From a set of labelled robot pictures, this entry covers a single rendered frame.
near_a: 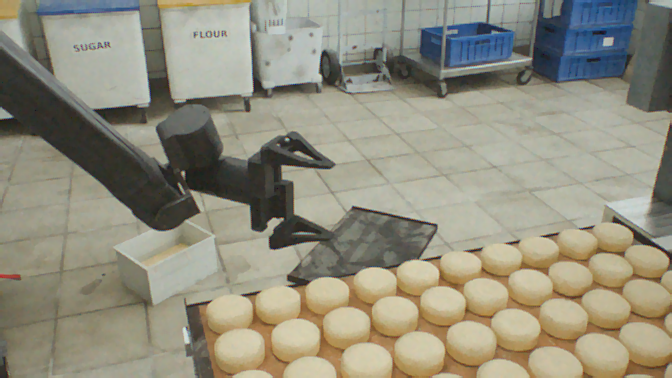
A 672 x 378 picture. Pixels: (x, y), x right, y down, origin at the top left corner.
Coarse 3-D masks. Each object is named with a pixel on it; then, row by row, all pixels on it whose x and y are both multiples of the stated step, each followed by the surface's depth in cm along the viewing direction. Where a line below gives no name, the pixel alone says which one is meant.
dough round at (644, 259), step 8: (632, 248) 78; (640, 248) 78; (648, 248) 78; (656, 248) 78; (624, 256) 78; (632, 256) 76; (640, 256) 76; (648, 256) 76; (656, 256) 76; (664, 256) 76; (632, 264) 76; (640, 264) 75; (648, 264) 74; (656, 264) 74; (664, 264) 75; (640, 272) 75; (648, 272) 75; (656, 272) 75; (664, 272) 75
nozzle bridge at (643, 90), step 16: (656, 16) 90; (656, 32) 90; (640, 48) 93; (656, 48) 90; (640, 64) 94; (656, 64) 91; (640, 80) 94; (656, 80) 92; (640, 96) 95; (656, 96) 93; (656, 176) 108; (656, 192) 108
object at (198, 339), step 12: (576, 228) 86; (588, 228) 86; (636, 240) 83; (648, 240) 81; (468, 252) 81; (396, 264) 78; (336, 276) 75; (348, 276) 76; (192, 312) 69; (192, 324) 68; (192, 336) 64; (204, 336) 66; (204, 348) 64; (204, 360) 62; (204, 372) 61
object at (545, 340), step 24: (552, 240) 83; (432, 264) 78; (456, 288) 73; (600, 288) 73; (312, 312) 69; (528, 312) 69; (216, 336) 66; (264, 336) 66; (384, 336) 66; (552, 336) 66; (264, 360) 62; (336, 360) 62; (528, 360) 62
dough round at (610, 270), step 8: (600, 256) 76; (608, 256) 76; (616, 256) 76; (592, 264) 75; (600, 264) 74; (608, 264) 74; (616, 264) 74; (624, 264) 74; (592, 272) 74; (600, 272) 73; (608, 272) 73; (616, 272) 73; (624, 272) 73; (632, 272) 73; (600, 280) 74; (608, 280) 73; (616, 280) 73; (624, 280) 73
